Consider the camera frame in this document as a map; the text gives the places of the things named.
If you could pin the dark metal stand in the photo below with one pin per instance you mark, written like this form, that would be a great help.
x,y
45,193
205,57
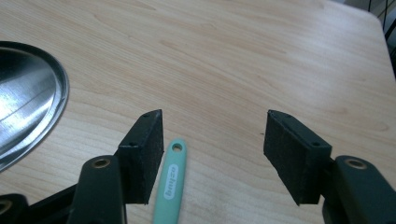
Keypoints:
x,y
387,18

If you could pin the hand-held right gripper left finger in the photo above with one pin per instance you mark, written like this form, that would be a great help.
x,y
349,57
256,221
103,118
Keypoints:
x,y
141,155

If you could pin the stainless steel bowl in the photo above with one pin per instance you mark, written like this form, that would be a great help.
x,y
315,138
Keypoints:
x,y
28,102

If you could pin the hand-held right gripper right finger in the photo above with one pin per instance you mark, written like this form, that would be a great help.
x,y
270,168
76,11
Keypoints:
x,y
299,161

